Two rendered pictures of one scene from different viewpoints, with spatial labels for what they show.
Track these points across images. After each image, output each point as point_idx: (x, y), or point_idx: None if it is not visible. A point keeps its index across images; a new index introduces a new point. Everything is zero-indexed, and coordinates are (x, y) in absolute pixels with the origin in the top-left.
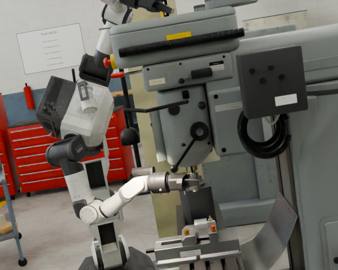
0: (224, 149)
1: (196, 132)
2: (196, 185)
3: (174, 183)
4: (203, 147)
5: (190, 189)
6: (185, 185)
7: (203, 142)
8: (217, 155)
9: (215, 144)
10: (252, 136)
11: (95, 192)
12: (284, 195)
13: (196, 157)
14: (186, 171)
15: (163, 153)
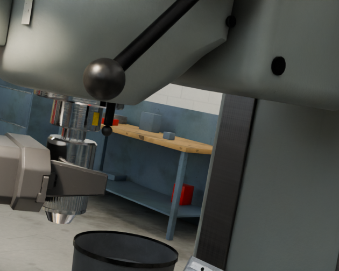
0: (282, 63)
1: None
2: (94, 193)
3: (2, 168)
4: (209, 31)
5: (50, 209)
6: (49, 185)
7: (216, 8)
8: (246, 80)
9: (258, 34)
10: None
11: None
12: (226, 270)
13: (164, 65)
14: (22, 134)
15: (1, 6)
